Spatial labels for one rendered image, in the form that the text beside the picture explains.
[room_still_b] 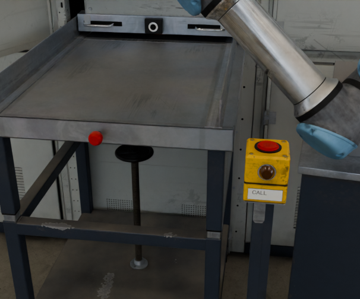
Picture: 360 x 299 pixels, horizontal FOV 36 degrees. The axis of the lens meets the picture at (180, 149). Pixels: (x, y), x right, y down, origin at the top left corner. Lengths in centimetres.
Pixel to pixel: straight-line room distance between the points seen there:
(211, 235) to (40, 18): 97
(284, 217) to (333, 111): 104
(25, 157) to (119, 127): 98
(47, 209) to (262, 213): 135
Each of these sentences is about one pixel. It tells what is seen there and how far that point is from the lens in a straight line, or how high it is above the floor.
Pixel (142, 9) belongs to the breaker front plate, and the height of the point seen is 94.
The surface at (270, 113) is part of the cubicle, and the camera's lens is 192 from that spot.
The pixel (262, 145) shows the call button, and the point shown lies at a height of 91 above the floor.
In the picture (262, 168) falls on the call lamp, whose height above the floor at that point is 88.
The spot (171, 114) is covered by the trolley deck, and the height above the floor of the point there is 85.
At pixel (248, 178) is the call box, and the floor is 85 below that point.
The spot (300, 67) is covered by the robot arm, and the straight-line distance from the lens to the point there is 113.
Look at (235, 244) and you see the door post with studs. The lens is 222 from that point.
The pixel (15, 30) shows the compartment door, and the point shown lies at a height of 90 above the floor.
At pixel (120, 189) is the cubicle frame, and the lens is 216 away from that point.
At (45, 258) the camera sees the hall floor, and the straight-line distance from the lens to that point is 226.
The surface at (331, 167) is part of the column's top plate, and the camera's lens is 131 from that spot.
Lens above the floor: 135
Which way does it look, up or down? 27 degrees down
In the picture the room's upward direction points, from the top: straight up
